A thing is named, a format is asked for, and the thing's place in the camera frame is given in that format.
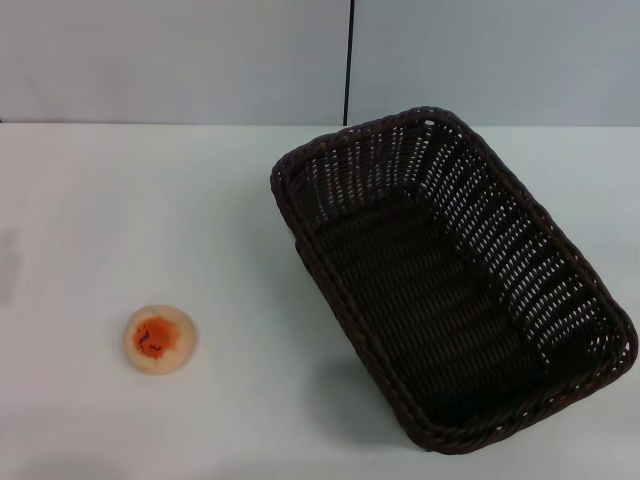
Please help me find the round bun with orange centre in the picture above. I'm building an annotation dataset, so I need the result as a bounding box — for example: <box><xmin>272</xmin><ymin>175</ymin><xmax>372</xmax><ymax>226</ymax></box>
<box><xmin>123</xmin><ymin>304</ymin><xmax>200</xmax><ymax>376</ymax></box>

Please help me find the black woven rectangular basket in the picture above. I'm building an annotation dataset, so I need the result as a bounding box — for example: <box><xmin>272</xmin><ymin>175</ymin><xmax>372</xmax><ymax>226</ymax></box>
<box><xmin>270</xmin><ymin>105</ymin><xmax>640</xmax><ymax>442</ymax></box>

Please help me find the dark vertical wall strip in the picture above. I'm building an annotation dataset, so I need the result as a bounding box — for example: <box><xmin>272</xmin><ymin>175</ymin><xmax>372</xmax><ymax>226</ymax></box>
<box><xmin>342</xmin><ymin>0</ymin><xmax>358</xmax><ymax>127</ymax></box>

